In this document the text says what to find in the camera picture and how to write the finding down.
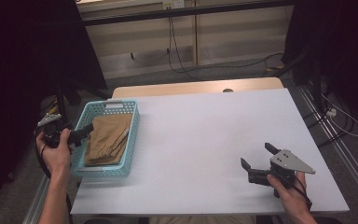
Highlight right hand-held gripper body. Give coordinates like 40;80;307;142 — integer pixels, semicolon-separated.
247;148;317;189

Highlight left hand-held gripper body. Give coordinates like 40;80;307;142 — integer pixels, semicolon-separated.
36;113;87;149

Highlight tan pants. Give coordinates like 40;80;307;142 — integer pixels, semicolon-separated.
84;113;134;167

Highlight light blue plastic basket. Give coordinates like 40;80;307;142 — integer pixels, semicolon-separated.
71;99;141;179

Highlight person's left hand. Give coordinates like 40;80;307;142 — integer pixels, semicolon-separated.
35;128;73;179

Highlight person's right hand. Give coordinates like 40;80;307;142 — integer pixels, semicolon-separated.
266;171;310;215

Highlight black tripod stand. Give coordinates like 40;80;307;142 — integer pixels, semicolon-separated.
55;77;114;135

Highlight white table cover sheet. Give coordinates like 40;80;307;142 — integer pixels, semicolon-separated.
70;88;351;217

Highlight black curtain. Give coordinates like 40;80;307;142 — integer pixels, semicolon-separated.
282;0;358;133
0;0;108;216

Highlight black metal stand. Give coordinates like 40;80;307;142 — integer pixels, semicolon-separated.
271;46;324;117

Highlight light wooden table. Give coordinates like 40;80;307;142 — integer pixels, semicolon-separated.
111;77;284;100

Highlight beige wooden cabinet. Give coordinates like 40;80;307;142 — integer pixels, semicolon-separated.
76;0;295;80

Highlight black horizontal bar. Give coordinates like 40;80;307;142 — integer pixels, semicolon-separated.
81;0;295;28

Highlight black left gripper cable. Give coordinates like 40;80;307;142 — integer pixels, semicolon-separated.
33;130;75;224

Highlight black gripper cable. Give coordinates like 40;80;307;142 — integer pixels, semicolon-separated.
33;130;75;224
293;176;313;213

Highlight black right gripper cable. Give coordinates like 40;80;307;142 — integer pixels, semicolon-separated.
293;176;313;213

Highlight black cables bundle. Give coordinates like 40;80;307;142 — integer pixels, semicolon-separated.
302;108;356;149

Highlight white cable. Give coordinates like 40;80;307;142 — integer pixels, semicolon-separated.
320;92;358;138

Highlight black floor cable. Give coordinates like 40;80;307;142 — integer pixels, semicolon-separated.
195;51;285;71

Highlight black hanging cable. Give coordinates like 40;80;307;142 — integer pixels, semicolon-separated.
166;8;200;80

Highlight white wall socket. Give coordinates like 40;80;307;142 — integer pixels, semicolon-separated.
162;0;186;10

